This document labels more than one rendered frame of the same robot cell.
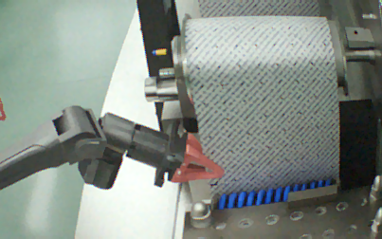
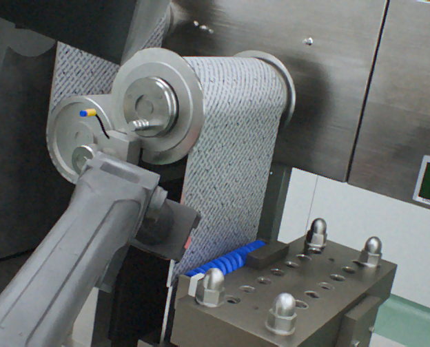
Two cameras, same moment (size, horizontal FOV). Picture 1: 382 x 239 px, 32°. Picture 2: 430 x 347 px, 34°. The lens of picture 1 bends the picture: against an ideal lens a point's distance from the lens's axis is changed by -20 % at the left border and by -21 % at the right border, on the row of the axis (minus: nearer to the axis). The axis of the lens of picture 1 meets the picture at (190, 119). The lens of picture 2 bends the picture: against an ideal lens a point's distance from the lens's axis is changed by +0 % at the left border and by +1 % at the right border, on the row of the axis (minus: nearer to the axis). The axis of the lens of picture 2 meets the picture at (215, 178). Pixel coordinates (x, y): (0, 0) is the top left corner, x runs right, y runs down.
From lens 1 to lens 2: 112 cm
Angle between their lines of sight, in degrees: 66
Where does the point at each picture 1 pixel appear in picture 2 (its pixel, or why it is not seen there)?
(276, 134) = (230, 186)
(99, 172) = (116, 259)
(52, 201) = not seen: outside the picture
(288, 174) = (226, 238)
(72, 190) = not seen: outside the picture
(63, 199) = not seen: outside the picture
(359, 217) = (336, 261)
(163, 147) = (170, 208)
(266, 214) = (250, 279)
